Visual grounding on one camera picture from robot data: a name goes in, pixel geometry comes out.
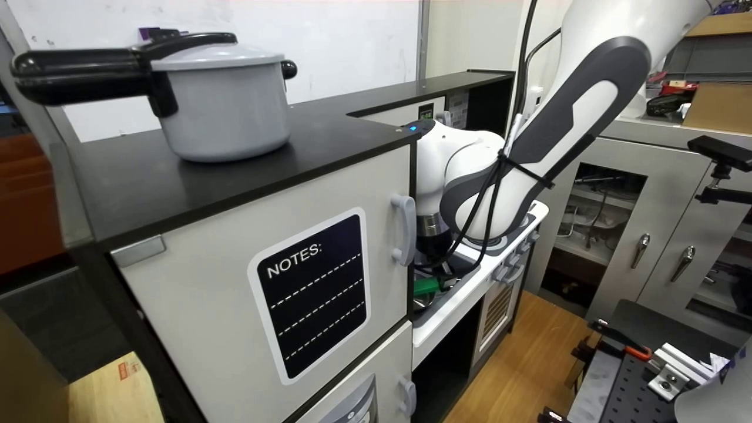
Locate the light grey curved cover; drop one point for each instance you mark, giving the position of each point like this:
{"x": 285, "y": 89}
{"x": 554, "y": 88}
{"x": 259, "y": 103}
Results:
{"x": 717, "y": 391}

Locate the grey fridge dispenser panel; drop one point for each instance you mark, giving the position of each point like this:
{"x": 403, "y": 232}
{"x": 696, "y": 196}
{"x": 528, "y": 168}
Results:
{"x": 356, "y": 402}

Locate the green block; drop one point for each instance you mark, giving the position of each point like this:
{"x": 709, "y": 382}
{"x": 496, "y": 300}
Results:
{"x": 426, "y": 288}

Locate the toy microwave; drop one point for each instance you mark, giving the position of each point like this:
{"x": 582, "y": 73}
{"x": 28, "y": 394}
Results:
{"x": 390, "y": 118}

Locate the short aluminium extrusion pieces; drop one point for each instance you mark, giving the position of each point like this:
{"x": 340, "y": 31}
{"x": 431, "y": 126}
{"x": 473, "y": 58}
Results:
{"x": 685, "y": 368}

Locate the cardboard box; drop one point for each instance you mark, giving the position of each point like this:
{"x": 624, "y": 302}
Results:
{"x": 717, "y": 108}
{"x": 109, "y": 391}

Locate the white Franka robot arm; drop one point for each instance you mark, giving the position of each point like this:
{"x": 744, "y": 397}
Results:
{"x": 502, "y": 172}

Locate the black perforated breadboard table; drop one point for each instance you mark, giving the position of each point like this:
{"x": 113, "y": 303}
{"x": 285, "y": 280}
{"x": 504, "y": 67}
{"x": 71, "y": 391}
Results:
{"x": 626, "y": 391}

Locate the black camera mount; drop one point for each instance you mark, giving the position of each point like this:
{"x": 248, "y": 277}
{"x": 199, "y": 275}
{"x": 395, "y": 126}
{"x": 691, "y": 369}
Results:
{"x": 719, "y": 155}

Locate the white toy kitchen playset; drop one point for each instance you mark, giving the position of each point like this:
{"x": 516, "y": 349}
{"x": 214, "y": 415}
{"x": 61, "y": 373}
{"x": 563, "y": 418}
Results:
{"x": 203, "y": 283}

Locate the white pot with black lid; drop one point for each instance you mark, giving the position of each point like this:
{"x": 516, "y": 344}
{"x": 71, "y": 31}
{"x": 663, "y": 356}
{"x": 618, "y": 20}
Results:
{"x": 227, "y": 101}

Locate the black notes chalkboard panel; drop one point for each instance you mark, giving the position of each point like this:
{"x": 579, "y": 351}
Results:
{"x": 314, "y": 295}

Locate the white toy oven door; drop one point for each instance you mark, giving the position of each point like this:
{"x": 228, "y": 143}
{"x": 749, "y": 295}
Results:
{"x": 496, "y": 314}

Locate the grey metal cabinet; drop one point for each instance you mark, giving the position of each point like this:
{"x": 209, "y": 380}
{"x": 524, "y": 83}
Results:
{"x": 666, "y": 203}

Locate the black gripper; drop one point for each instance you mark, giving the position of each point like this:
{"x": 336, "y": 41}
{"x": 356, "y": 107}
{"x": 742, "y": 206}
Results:
{"x": 431, "y": 255}

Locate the brown wooden cabinet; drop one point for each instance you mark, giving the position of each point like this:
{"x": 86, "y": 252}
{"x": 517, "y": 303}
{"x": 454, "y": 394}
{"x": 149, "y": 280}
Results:
{"x": 26, "y": 203}

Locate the black clamp orange grip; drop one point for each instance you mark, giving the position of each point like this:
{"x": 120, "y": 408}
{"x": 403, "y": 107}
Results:
{"x": 618, "y": 344}

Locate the grey toy sink basin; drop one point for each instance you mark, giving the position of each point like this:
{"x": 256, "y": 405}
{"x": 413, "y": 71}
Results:
{"x": 449, "y": 295}

